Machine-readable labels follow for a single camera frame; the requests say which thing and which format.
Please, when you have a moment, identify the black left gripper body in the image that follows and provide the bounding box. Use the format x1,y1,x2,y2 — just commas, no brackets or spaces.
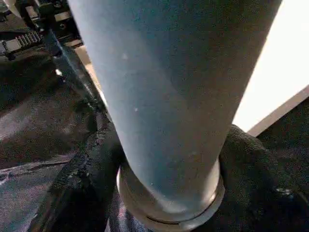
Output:
0,0,82,60

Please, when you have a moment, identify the white plastic table leg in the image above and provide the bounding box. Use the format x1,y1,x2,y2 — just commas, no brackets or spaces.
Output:
67,0,283,232

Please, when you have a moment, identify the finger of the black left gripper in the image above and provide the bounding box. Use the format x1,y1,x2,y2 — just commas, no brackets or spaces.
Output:
46,29,107,114

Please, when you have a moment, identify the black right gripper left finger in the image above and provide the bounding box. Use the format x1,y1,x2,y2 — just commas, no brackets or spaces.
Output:
31,127,126,232

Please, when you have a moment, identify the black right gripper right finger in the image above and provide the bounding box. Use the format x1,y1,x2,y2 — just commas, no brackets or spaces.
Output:
207,124,309,232

